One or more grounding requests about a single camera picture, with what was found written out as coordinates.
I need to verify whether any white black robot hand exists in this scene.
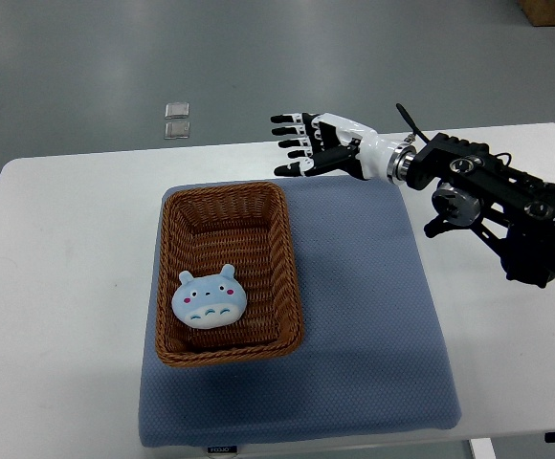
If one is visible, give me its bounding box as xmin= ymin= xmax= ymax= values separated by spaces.
xmin=270 ymin=113 xmax=405 ymax=182

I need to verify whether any blue plush toy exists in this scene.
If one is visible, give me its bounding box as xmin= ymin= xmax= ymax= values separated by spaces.
xmin=171 ymin=264 xmax=248 ymax=330

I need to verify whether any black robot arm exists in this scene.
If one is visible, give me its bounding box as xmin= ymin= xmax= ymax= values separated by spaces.
xmin=271 ymin=104 xmax=555 ymax=288

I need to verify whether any brown wicker basket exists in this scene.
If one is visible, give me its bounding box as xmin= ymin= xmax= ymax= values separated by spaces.
xmin=155 ymin=182 xmax=303 ymax=367

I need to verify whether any upper silver floor plate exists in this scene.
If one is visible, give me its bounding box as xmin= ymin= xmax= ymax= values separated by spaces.
xmin=165 ymin=101 xmax=189 ymax=120

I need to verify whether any blue textured cushion mat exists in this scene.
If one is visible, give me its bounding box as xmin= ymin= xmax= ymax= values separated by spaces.
xmin=139 ymin=176 xmax=460 ymax=448

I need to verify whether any brown cardboard box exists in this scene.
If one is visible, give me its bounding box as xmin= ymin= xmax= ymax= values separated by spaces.
xmin=518 ymin=0 xmax=555 ymax=27

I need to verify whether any white table leg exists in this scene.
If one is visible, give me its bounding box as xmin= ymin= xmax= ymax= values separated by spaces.
xmin=469 ymin=438 xmax=497 ymax=459

